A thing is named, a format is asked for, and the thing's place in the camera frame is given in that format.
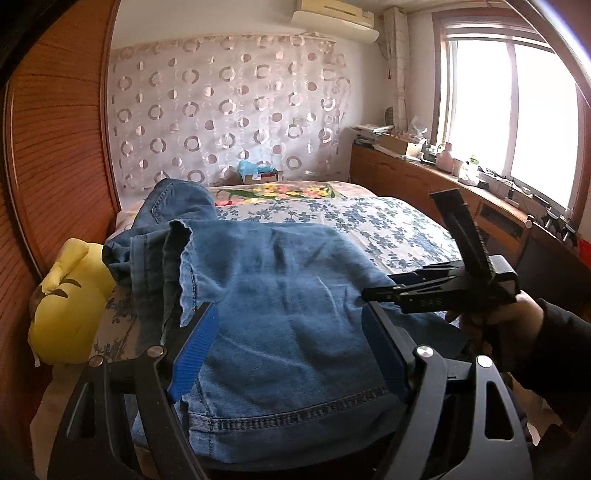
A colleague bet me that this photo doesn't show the circle-patterned sheer curtain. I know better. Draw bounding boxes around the circle-patterned sheer curtain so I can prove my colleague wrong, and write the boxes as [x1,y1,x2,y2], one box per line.
[107,33,352,190]

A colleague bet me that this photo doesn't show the white air conditioner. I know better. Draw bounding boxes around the white air conditioner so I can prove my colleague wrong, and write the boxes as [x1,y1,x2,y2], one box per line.
[290,0,380,44]

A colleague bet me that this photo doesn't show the small cardboard box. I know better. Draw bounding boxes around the small cardboard box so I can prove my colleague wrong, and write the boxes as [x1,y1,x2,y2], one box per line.
[238,161,283,185]

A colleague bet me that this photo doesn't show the colourful floral blanket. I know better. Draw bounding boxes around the colourful floral blanket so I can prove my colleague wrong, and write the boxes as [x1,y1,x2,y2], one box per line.
[115,181,347,222]

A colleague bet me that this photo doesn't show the long wooden cabinet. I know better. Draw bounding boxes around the long wooden cabinet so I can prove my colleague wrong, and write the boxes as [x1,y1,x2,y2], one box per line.
[349,141,591,296]

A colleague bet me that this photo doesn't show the yellow plush toy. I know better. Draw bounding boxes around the yellow plush toy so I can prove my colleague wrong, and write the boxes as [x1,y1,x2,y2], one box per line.
[28,237,116,367]

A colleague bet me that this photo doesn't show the blue denim pants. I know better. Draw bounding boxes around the blue denim pants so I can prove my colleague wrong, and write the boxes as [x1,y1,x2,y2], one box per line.
[102,178,467,464]

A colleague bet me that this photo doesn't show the stack of papers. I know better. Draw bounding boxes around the stack of papers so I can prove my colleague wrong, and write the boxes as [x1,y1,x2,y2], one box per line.
[351,124,393,141]

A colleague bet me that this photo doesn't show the open cardboard box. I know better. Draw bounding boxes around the open cardboard box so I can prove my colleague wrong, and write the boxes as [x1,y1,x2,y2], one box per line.
[381,134,423,157]

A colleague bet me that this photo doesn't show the beige window curtain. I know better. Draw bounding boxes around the beige window curtain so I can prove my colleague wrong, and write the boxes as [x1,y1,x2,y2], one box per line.
[381,7,409,130]

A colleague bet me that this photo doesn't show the window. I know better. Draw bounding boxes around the window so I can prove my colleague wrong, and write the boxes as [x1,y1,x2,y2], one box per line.
[431,9,587,213]

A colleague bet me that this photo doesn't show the blue floral bedsheet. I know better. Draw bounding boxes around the blue floral bedsheet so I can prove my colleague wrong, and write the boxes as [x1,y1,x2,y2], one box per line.
[92,196,465,365]

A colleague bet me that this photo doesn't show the wooden wardrobe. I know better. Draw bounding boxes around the wooden wardrobe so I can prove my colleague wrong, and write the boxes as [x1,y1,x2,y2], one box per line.
[0,0,123,407]

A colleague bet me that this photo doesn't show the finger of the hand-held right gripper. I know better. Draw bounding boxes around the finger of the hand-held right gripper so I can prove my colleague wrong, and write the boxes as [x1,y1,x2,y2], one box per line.
[361,262,468,303]
[428,187,497,278]

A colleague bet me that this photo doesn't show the person's right hand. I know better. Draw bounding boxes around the person's right hand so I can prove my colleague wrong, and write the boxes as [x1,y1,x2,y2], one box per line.
[444,292,544,371]

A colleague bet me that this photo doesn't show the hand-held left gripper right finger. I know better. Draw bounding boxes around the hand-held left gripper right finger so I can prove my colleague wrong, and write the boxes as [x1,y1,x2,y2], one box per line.
[361,302,532,480]

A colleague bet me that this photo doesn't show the person's right forearm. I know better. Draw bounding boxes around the person's right forearm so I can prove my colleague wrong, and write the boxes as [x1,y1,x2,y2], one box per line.
[508,298,591,430]

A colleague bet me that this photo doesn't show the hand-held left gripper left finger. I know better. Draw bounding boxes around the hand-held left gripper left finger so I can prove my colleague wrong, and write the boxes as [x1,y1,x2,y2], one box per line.
[46,301,221,480]

